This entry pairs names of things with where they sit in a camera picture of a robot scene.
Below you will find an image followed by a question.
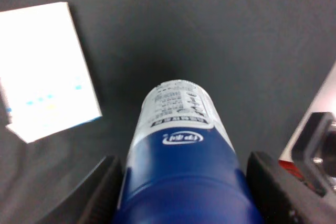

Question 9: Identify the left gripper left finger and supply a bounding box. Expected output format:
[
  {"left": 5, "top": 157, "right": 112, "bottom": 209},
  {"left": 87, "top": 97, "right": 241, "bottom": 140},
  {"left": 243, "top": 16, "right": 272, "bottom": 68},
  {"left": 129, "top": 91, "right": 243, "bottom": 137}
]
[{"left": 37, "top": 156, "right": 123, "bottom": 223}]

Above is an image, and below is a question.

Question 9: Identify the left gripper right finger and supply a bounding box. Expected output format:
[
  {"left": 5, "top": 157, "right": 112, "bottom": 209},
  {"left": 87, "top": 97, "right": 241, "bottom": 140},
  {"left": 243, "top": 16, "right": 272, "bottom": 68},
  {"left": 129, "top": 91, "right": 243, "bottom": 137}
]
[{"left": 246, "top": 152, "right": 335, "bottom": 223}]

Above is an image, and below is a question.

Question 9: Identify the blue white bottle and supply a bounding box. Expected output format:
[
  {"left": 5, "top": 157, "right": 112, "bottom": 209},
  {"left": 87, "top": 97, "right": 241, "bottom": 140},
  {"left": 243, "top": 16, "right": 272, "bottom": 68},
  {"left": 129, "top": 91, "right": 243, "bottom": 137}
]
[{"left": 113, "top": 80, "right": 264, "bottom": 223}]

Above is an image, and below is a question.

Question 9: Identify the red white box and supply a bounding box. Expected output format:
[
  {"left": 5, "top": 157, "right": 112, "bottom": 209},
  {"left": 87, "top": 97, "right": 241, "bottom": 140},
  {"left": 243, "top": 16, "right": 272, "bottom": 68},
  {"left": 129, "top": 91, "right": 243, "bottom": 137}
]
[{"left": 279, "top": 65, "right": 335, "bottom": 197}]

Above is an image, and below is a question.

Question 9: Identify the white blue carton box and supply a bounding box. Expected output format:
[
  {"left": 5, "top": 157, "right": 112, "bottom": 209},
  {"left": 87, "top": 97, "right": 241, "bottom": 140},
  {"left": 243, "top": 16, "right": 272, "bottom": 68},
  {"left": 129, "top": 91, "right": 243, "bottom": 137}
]
[{"left": 1, "top": 2, "right": 102, "bottom": 143}]

